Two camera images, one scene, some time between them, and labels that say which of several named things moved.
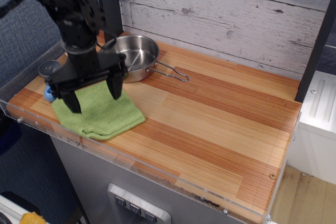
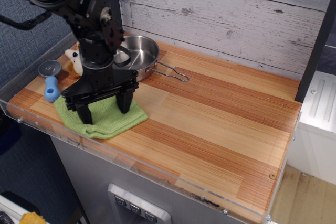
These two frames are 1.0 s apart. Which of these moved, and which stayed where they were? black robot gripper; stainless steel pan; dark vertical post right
Moved: black robot gripper
Stayed: dark vertical post right; stainless steel pan
